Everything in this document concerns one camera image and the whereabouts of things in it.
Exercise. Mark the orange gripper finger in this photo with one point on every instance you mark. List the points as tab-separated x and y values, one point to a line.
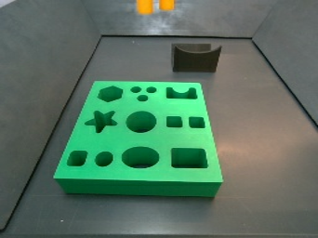
145	7
168	4

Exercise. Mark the dark grey U-shaped block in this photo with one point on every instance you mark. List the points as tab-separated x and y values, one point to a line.
197	58

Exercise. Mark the green shape sorter block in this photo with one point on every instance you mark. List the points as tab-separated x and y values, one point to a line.
142	142

